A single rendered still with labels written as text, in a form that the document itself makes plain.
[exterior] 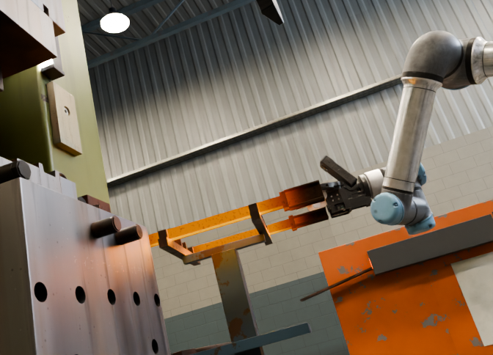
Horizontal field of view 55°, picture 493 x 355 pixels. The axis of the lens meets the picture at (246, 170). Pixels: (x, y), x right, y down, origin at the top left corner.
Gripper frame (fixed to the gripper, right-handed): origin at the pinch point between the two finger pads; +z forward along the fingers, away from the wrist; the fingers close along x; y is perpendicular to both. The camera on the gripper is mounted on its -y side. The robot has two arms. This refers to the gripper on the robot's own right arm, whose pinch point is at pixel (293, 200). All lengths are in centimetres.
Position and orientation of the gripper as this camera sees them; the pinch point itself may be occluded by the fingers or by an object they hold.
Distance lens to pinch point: 131.9
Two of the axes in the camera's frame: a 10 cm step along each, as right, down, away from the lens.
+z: -9.6, 2.9, 0.6
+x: 1.5, 3.1, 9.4
